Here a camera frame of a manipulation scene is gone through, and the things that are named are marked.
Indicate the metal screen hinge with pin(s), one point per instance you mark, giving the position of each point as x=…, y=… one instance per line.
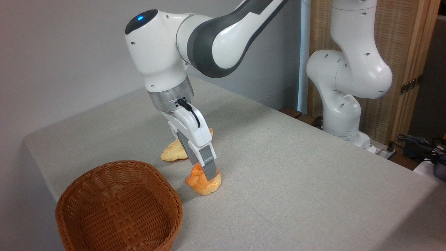
x=411, y=84

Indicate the long braided bread loaf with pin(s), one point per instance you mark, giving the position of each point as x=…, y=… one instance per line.
x=170, y=153

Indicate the round knotted bread roll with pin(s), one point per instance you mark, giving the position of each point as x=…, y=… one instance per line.
x=205, y=184

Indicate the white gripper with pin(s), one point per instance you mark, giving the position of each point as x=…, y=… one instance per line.
x=193, y=130

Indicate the white vertical pole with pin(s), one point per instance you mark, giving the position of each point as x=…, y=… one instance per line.
x=303, y=69

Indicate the wooden woven folding screen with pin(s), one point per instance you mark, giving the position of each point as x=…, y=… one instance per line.
x=404, y=45

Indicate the grey tablecloth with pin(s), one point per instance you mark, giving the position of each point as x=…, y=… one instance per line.
x=296, y=181

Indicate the brown wicker basket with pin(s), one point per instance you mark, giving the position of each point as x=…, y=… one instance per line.
x=118, y=209

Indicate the dark grey device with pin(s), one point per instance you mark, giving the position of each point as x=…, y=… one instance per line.
x=440, y=169

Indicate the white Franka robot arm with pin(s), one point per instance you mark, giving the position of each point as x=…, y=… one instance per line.
x=156, y=52

